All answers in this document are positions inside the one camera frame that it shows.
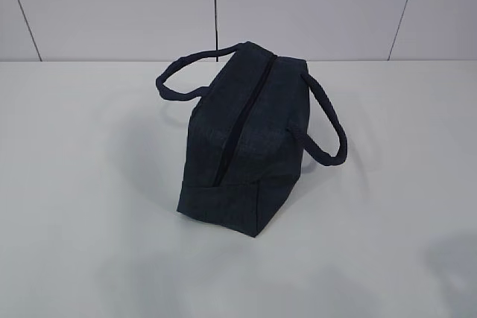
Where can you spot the navy blue lunch bag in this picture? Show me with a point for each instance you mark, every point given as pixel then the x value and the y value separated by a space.
pixel 248 133

